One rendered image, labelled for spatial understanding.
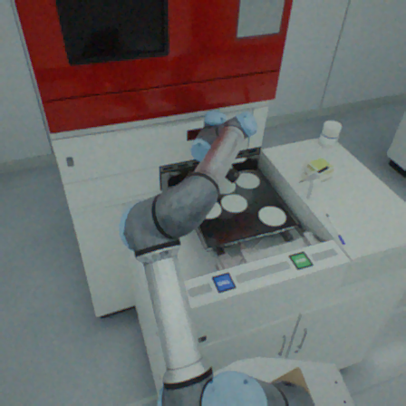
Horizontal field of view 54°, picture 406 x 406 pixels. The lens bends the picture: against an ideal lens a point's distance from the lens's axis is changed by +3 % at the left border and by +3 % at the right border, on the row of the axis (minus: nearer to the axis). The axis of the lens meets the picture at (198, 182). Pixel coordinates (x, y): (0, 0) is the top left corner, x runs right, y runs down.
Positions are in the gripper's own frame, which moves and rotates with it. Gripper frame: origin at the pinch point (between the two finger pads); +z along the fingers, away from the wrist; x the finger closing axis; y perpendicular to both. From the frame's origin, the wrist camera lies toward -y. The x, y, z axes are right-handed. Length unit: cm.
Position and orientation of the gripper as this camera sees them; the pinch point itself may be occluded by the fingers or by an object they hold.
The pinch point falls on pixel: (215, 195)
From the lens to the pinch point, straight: 152.8
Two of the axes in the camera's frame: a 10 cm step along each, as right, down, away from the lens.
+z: -0.3, 7.6, 6.5
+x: -4.9, 5.5, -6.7
